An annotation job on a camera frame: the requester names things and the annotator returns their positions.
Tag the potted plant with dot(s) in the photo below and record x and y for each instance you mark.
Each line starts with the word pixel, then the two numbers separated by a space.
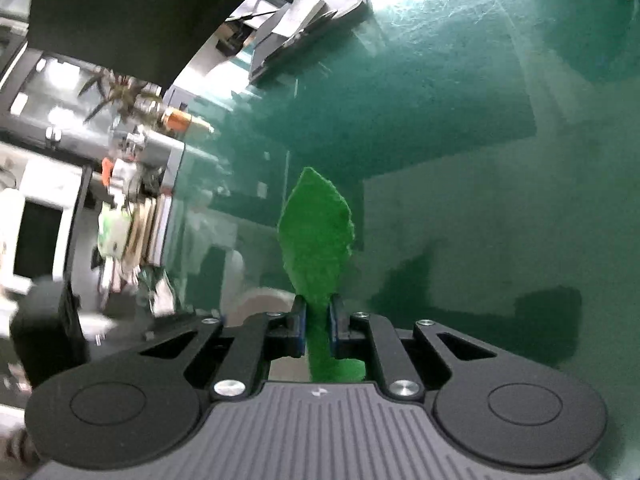
pixel 125 92

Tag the green tissue pack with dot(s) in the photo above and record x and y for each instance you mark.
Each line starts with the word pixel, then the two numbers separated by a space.
pixel 114 232

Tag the green cloth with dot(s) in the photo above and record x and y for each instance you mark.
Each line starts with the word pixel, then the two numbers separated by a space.
pixel 315 230

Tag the white bowl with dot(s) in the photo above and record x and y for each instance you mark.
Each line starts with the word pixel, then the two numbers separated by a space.
pixel 260 302

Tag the white quilted cloth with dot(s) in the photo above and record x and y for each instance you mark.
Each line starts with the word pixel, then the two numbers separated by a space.
pixel 162 297

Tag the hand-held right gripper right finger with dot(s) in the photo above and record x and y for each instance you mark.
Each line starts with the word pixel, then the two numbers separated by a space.
pixel 334 330

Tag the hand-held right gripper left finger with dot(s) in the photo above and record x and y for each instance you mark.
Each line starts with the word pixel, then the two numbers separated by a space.
pixel 300 330

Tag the white notepad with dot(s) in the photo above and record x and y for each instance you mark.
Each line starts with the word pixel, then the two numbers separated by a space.
pixel 297 15

